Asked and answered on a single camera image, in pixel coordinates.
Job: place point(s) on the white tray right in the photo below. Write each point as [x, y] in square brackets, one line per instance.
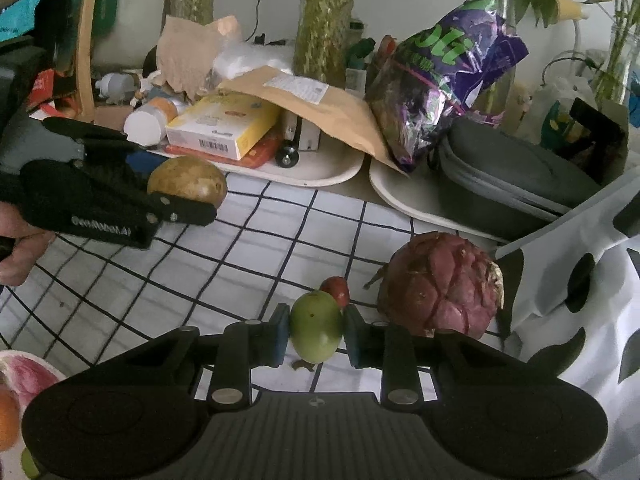
[416, 196]

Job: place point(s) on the wooden chair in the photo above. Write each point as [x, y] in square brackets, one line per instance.
[84, 87]

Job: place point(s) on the left hand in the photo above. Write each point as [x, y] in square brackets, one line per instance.
[30, 244]

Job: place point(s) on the brown paper envelope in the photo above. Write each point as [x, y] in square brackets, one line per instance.
[334, 111]

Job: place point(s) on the teal bag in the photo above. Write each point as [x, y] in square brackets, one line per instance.
[17, 19]

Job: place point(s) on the white cylinder container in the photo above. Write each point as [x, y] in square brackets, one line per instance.
[146, 126]

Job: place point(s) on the purple snack bag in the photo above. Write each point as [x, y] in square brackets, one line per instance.
[436, 75]

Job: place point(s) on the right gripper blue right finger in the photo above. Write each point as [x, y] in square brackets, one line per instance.
[356, 337]

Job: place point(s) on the round yellow-brown fruit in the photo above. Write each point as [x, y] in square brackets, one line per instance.
[191, 178]

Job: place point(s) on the cow print blanket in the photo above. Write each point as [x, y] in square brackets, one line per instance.
[571, 306]

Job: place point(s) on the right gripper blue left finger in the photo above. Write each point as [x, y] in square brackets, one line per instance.
[277, 335]

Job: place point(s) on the yellow white box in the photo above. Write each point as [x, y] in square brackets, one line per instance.
[225, 125]

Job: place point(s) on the green tomato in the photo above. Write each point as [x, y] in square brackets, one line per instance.
[29, 466]
[316, 326]

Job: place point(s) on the crumpled brown paper bag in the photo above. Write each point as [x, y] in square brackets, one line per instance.
[186, 51]

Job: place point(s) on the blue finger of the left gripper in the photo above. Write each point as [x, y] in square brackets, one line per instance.
[83, 132]
[175, 209]

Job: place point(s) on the right woven plant vase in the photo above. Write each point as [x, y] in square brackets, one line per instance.
[321, 41]

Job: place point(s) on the white tray left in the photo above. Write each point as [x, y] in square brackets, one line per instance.
[334, 163]

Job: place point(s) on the small dark red tomato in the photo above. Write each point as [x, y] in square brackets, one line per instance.
[337, 288]

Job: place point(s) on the black grid tablecloth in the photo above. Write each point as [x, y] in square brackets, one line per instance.
[86, 302]

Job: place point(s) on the purple-red dragon fruit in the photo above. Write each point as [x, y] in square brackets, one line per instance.
[440, 281]

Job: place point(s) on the black zip case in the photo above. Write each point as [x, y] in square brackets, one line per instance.
[503, 186]

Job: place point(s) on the white floral plate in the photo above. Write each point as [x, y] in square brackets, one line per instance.
[26, 376]

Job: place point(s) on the large orange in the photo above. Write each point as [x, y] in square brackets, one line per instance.
[10, 419]

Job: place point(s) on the white tray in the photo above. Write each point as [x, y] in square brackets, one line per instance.
[334, 163]
[416, 196]

